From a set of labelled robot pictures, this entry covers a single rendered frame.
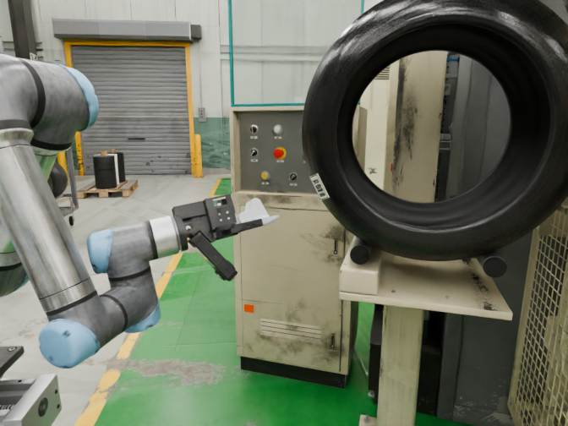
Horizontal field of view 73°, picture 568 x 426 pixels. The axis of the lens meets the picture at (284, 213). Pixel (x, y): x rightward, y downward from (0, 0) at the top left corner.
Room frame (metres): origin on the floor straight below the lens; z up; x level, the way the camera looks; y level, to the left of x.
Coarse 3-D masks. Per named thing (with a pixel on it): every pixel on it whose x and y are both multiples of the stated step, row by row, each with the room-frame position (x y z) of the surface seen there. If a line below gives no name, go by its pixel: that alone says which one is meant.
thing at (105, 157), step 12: (96, 156) 6.46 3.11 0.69; (108, 156) 6.52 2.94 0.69; (120, 156) 7.30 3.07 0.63; (96, 168) 6.46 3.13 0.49; (108, 168) 6.50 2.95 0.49; (120, 168) 7.28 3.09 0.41; (96, 180) 6.47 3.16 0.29; (108, 180) 6.49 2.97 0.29; (120, 180) 7.27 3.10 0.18; (132, 180) 7.55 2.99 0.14; (84, 192) 6.35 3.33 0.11; (96, 192) 6.40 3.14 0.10; (108, 192) 6.50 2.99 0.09; (132, 192) 6.88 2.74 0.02
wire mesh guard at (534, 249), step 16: (560, 208) 0.93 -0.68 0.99; (560, 240) 0.91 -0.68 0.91; (544, 256) 1.00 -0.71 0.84; (560, 256) 0.90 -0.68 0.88; (528, 272) 1.07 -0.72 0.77; (560, 272) 0.88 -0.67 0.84; (528, 288) 1.07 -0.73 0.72; (528, 304) 1.05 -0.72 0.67; (544, 304) 0.95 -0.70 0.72; (560, 304) 0.85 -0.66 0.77; (544, 336) 0.91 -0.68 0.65; (560, 336) 0.84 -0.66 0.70; (528, 352) 1.00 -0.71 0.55; (544, 368) 0.88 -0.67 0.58; (512, 384) 1.07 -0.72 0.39; (528, 384) 0.97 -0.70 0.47; (528, 400) 0.96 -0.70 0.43; (544, 400) 0.85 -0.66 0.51; (512, 416) 1.03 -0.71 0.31; (560, 416) 0.77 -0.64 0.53
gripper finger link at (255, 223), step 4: (256, 220) 0.75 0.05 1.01; (260, 220) 0.75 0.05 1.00; (236, 224) 0.72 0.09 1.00; (240, 224) 0.72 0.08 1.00; (244, 224) 0.72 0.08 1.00; (248, 224) 0.73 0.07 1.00; (252, 224) 0.73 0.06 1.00; (256, 224) 0.74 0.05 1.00; (260, 224) 0.75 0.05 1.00; (232, 228) 0.72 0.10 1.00; (236, 228) 0.72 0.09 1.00; (240, 228) 0.72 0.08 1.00; (244, 228) 0.72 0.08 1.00; (248, 228) 0.73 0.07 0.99; (224, 232) 0.73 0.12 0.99; (228, 232) 0.72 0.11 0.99; (232, 232) 0.71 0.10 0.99
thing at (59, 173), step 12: (0, 36) 3.46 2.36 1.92; (0, 48) 3.44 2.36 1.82; (60, 60) 4.69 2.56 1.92; (72, 156) 4.70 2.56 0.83; (60, 168) 4.46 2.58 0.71; (72, 168) 4.67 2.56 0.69; (48, 180) 4.05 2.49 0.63; (60, 180) 4.36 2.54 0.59; (72, 180) 4.67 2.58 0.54; (60, 192) 4.40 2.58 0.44; (72, 192) 4.66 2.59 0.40; (72, 204) 4.58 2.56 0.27; (72, 216) 4.57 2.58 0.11
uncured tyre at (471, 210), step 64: (384, 0) 0.84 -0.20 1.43; (448, 0) 0.78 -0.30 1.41; (512, 0) 0.75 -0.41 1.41; (320, 64) 0.88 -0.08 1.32; (384, 64) 1.08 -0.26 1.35; (512, 64) 0.98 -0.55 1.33; (320, 128) 0.84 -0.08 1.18; (512, 128) 0.99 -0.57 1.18; (384, 192) 1.08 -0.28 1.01; (512, 192) 0.95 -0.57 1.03; (448, 256) 0.78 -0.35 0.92
